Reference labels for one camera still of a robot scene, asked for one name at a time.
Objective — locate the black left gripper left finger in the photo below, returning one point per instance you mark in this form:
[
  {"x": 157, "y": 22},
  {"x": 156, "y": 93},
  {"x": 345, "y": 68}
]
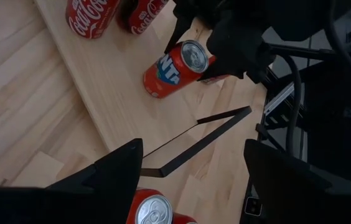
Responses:
[{"x": 69, "y": 205}]

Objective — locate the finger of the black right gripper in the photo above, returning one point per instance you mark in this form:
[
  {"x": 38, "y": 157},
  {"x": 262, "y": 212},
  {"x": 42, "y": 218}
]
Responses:
[
  {"x": 234, "y": 49},
  {"x": 180, "y": 31}
]

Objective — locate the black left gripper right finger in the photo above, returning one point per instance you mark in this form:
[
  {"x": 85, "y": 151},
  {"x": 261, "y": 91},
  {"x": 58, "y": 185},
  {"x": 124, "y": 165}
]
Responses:
[{"x": 303, "y": 202}]

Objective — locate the red Coke original can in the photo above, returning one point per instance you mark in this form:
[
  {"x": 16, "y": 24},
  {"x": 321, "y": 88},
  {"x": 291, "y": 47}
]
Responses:
[
  {"x": 146, "y": 15},
  {"x": 91, "y": 17}
]

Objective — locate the red-orange Fanta can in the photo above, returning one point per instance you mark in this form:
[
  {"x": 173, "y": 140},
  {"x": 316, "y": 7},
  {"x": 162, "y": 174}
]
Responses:
[
  {"x": 169, "y": 74},
  {"x": 150, "y": 210}
]

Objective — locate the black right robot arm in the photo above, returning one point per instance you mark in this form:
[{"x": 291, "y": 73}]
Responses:
[{"x": 318, "y": 25}]

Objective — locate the light wooden board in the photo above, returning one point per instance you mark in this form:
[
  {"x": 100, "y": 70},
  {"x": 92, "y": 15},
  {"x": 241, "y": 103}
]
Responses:
[{"x": 116, "y": 77}]

